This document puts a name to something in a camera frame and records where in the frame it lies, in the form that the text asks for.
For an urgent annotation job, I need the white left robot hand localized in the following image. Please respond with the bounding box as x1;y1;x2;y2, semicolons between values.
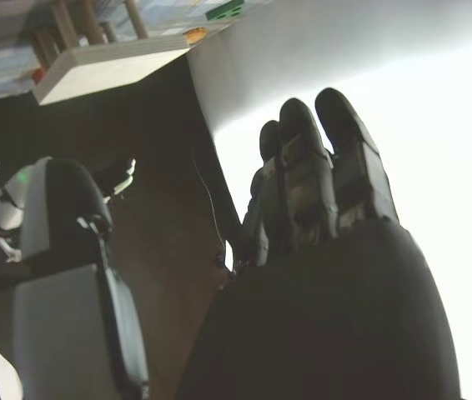
13;87;463;400

